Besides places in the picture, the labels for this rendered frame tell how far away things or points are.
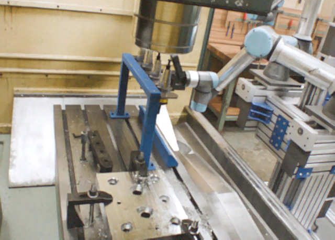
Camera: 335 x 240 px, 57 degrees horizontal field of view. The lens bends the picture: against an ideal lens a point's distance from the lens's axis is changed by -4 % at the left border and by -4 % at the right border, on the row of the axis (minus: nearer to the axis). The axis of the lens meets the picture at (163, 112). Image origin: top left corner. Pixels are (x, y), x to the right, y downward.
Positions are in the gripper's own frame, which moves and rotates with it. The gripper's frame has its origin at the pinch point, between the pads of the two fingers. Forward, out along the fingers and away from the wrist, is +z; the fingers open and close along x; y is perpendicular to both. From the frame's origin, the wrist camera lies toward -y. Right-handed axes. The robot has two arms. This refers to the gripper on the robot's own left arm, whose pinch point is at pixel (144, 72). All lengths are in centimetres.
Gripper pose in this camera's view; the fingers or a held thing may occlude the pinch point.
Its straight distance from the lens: 138.3
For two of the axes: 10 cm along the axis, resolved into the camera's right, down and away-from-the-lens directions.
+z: -9.3, -0.1, -3.6
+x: -3.2, -4.3, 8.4
